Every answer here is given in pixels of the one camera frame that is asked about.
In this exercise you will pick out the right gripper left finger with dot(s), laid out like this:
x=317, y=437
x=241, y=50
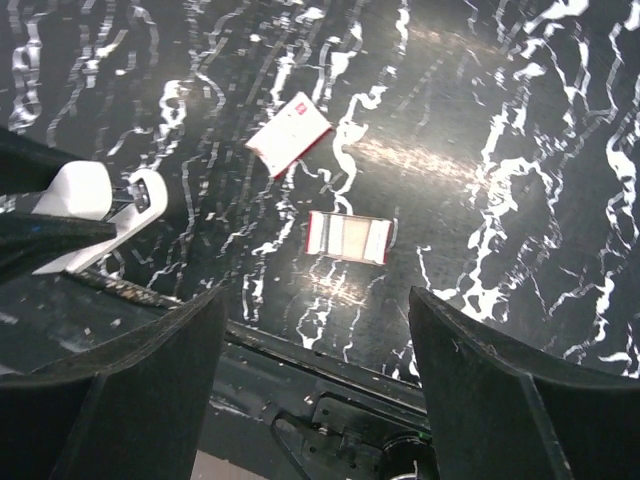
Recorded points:
x=131, y=408

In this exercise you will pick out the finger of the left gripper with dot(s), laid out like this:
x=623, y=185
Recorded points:
x=30, y=241

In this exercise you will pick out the white stapler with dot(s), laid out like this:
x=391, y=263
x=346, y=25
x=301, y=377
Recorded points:
x=83, y=190

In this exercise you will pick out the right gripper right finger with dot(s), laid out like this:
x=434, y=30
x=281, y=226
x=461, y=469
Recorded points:
x=500, y=409

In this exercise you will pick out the white red staple box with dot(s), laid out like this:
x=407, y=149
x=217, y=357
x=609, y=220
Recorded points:
x=289, y=134

